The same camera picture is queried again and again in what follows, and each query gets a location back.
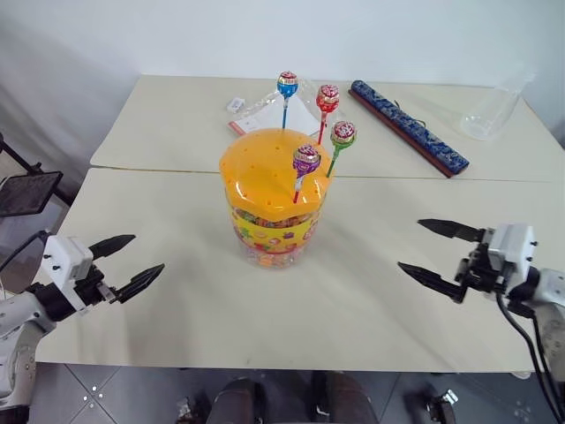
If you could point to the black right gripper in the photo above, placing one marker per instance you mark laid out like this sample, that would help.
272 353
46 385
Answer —
481 276

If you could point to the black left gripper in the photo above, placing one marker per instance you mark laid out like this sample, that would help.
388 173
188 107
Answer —
90 289

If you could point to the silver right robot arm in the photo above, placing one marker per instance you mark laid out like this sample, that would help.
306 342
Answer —
545 291

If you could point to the green wrapped lollipop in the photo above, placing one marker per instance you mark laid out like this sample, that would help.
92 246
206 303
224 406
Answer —
343 132

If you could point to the purple wrapped lollipop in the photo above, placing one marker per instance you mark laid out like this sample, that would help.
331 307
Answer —
306 161

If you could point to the red wrapped lollipop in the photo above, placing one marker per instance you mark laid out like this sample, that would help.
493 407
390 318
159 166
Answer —
327 99

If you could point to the blue wrapped lollipop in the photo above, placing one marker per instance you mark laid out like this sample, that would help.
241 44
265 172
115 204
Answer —
288 86

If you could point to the black flat screen panel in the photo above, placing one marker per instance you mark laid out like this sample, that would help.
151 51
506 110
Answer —
28 193

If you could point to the long blue patterned box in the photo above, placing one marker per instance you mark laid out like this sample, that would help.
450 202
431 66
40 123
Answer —
406 121

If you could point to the clear plastic cup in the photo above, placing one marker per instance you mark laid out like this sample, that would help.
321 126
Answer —
485 117

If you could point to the clear candy jar yellow label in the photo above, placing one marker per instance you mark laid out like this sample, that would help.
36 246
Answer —
269 240

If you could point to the dark metal foot piece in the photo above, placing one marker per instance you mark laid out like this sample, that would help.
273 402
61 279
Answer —
441 406

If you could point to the orange perforated jar lid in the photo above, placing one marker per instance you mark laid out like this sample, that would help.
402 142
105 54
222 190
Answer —
260 172

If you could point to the small white box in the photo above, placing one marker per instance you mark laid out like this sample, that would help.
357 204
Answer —
235 104

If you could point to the clear bag with paper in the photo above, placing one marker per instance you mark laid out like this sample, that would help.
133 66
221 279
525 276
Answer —
260 119

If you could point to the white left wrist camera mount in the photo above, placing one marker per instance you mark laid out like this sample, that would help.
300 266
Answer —
66 260

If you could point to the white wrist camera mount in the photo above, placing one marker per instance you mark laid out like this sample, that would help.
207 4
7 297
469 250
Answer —
514 247
66 260

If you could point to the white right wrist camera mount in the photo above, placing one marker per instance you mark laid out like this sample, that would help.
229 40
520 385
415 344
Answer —
514 247

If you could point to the black stand frame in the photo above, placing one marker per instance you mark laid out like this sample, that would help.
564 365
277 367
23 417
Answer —
17 156

